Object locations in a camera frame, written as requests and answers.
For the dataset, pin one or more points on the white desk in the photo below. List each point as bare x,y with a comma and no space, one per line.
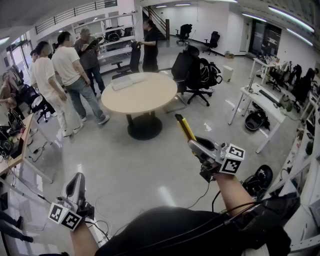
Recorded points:
262,100
265,63

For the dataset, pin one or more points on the person's black shirt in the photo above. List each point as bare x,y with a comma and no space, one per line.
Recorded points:
175,232

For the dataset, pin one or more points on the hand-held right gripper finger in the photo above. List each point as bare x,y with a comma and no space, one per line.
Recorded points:
202,152
206,143

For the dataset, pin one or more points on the black headrest office chair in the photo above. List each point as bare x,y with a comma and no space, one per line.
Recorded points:
197,85

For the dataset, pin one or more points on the black balcony railing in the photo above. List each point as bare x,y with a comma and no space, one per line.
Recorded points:
75,12

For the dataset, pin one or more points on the round beige table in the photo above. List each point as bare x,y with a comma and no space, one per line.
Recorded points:
142,96

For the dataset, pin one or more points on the black keyboard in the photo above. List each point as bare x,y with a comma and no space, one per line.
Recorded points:
269,97

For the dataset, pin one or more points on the white shelving unit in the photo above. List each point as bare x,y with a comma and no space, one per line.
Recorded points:
115,47

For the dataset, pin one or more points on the black armband device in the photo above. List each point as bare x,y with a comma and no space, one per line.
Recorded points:
272,212

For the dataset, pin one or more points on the green bag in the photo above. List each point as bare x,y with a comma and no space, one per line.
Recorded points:
286,103

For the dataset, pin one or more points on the dark staircase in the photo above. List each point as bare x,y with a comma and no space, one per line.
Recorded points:
155,20

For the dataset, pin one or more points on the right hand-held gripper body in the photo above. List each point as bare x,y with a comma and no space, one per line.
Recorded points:
231,160

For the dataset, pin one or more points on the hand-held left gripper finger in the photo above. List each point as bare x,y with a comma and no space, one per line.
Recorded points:
81,190
70,187

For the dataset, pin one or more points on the black backpack white lines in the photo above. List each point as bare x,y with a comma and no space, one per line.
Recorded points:
211,72

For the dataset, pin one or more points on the black office chair with jacket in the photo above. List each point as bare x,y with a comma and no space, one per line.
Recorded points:
184,32

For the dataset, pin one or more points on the person's right forearm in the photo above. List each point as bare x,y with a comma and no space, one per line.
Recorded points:
235,192

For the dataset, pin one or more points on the silver desk lamp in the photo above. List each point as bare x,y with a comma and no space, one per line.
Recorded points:
250,86

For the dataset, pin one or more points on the yellow utility knife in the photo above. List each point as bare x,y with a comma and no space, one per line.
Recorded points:
185,127

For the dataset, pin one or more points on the white trash bin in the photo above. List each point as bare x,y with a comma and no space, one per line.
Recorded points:
227,73

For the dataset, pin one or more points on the ceiling light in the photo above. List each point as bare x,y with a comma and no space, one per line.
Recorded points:
253,17
291,17
3,40
183,4
300,36
160,6

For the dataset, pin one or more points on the black tablet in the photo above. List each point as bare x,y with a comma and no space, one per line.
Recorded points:
91,44

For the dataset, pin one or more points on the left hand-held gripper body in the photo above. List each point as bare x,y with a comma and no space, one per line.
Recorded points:
62,212

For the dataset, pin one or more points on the black floor device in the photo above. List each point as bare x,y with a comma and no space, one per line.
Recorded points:
262,175

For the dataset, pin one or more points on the person's left forearm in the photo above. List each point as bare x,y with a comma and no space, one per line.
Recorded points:
83,240

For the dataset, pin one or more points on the white shelf rack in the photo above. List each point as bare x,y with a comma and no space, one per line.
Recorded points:
305,175

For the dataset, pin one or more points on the wooden desk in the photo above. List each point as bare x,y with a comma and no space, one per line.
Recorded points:
25,145

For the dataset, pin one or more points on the black double door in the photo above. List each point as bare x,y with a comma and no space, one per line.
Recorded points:
265,37

